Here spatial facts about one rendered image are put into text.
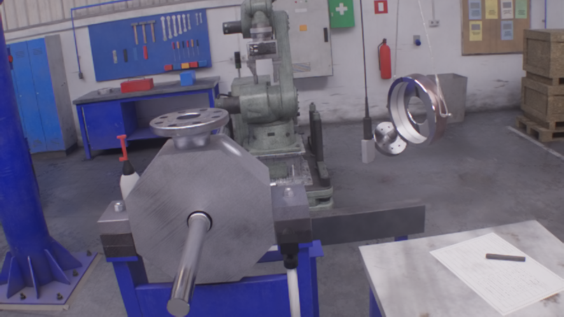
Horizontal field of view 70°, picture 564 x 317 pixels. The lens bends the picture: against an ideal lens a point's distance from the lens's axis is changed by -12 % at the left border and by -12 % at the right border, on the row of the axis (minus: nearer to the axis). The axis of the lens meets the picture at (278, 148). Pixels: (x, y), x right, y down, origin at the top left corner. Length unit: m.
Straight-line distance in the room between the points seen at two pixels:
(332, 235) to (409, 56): 5.18
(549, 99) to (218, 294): 5.00
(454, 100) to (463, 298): 5.38
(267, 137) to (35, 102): 4.27
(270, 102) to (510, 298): 2.57
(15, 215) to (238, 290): 2.07
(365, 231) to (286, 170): 1.83
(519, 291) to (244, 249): 0.91
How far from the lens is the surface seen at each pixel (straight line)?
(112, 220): 1.60
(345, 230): 2.00
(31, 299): 3.48
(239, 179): 1.45
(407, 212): 2.03
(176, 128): 1.38
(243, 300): 1.70
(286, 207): 1.50
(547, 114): 6.03
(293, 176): 3.73
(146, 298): 1.75
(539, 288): 1.56
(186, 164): 1.45
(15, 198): 3.33
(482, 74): 7.42
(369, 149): 2.43
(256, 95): 3.55
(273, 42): 3.38
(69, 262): 3.68
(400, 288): 1.49
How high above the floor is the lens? 1.73
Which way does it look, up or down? 17 degrees down
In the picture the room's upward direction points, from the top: 5 degrees counter-clockwise
